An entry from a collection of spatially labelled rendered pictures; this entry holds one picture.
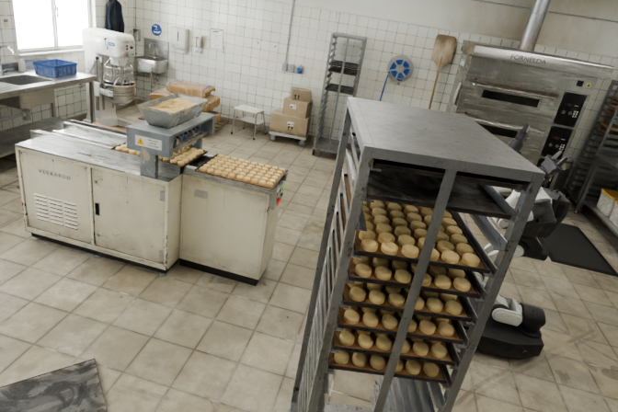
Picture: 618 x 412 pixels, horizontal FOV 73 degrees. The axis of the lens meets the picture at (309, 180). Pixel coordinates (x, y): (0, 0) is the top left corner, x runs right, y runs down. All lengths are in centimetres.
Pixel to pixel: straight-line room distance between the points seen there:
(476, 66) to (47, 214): 497
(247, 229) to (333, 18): 442
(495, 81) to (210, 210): 407
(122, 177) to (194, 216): 59
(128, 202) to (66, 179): 52
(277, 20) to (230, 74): 120
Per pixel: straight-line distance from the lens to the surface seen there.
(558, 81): 615
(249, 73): 730
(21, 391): 293
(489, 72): 594
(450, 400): 165
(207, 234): 338
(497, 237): 135
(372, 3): 684
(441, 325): 150
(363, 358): 155
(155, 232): 336
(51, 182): 376
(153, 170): 314
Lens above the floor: 212
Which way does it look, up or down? 22 degrees down
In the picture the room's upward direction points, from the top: 9 degrees clockwise
